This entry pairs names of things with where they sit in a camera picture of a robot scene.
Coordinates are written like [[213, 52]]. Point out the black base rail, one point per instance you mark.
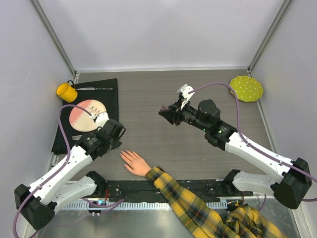
[[137, 191]]

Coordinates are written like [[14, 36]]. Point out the mannequin hand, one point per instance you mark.
[[134, 163]]

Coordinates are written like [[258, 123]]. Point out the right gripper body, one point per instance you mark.
[[179, 113]]

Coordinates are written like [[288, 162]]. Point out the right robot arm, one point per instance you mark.
[[288, 181]]

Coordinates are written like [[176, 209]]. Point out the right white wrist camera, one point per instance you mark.
[[185, 92]]

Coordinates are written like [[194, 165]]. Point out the green dotted plate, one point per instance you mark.
[[247, 89]]

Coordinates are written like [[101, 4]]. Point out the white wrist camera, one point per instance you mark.
[[100, 119], [185, 92]]

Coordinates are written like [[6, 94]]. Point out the silver fork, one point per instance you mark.
[[76, 137]]

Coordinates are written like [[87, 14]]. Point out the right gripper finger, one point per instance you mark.
[[168, 115], [172, 109]]

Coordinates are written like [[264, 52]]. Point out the yellow mug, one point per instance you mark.
[[67, 91]]

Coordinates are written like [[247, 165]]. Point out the pink cream plate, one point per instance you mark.
[[80, 120]]

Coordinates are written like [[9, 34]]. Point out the purple nail polish bottle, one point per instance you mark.
[[164, 108]]

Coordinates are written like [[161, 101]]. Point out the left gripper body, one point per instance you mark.
[[115, 144]]

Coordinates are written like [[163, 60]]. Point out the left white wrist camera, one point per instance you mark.
[[100, 119]]

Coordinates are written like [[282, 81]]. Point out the black cloth mat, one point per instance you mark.
[[108, 98]]

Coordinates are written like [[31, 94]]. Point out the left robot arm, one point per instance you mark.
[[40, 201]]

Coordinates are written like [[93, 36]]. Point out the yellow plaid sleeve forearm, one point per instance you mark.
[[204, 222]]

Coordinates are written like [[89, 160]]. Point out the black handled knife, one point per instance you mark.
[[94, 89]]

